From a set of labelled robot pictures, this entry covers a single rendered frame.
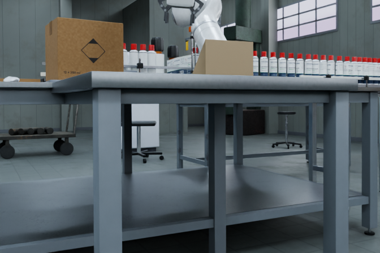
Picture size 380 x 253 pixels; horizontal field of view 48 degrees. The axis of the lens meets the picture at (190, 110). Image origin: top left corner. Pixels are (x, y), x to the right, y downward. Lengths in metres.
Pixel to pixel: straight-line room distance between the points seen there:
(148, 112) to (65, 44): 4.62
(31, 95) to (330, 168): 1.11
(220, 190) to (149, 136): 4.57
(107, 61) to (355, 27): 7.20
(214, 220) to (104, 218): 0.95
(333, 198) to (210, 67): 0.64
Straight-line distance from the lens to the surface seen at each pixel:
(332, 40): 9.16
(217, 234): 2.01
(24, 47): 12.10
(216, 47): 1.63
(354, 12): 8.85
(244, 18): 10.10
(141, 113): 6.42
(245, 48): 1.69
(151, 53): 2.44
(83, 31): 1.94
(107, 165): 1.09
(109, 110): 1.08
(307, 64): 3.05
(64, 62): 1.90
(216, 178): 1.95
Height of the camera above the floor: 0.75
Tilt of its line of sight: 1 degrees down
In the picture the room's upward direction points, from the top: straight up
